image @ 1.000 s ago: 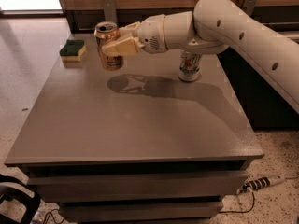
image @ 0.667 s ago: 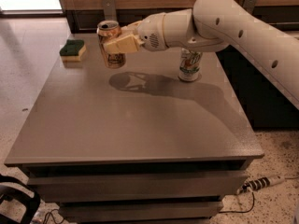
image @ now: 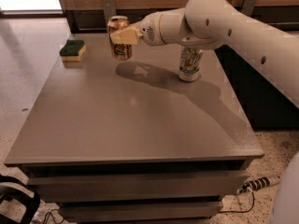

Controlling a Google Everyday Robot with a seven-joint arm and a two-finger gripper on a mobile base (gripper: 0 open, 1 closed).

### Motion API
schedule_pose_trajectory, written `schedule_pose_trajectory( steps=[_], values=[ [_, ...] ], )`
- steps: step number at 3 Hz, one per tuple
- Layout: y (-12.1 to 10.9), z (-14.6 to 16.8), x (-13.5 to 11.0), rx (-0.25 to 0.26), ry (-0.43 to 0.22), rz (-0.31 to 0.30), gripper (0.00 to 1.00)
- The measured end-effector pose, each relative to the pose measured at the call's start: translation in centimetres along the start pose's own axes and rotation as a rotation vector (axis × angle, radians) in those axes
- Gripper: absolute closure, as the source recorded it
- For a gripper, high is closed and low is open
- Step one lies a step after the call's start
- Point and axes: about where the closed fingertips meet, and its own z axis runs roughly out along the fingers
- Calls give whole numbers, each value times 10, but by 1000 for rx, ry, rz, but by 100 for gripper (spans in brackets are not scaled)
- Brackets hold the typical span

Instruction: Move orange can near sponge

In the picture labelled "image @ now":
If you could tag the black chair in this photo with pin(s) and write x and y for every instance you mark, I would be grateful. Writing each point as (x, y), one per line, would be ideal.
(7, 193)

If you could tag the white power strip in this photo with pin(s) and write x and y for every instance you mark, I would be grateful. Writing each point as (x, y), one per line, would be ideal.
(259, 183)

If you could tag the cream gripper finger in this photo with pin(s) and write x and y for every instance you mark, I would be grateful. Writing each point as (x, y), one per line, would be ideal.
(129, 36)

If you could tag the left metal bracket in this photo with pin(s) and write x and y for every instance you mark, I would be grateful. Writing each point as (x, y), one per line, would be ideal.
(109, 10)

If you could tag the metal bracket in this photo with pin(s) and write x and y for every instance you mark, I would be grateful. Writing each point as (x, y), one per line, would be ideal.
(248, 7)
(109, 10)

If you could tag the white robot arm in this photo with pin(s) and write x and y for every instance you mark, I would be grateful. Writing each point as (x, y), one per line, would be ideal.
(209, 24)

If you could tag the green yellow sponge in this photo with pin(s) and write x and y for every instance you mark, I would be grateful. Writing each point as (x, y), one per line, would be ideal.
(72, 51)

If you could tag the orange soda can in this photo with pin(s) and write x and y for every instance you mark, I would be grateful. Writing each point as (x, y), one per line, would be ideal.
(120, 52)

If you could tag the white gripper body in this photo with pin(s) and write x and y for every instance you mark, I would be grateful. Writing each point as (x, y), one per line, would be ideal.
(149, 31)

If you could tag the grey drawer cabinet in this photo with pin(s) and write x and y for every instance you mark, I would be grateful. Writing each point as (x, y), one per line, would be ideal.
(130, 143)

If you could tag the right metal bracket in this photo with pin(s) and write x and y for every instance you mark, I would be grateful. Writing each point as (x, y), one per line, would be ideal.
(248, 7)

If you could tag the white green 7up can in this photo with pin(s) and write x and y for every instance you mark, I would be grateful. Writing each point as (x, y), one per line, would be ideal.
(189, 64)

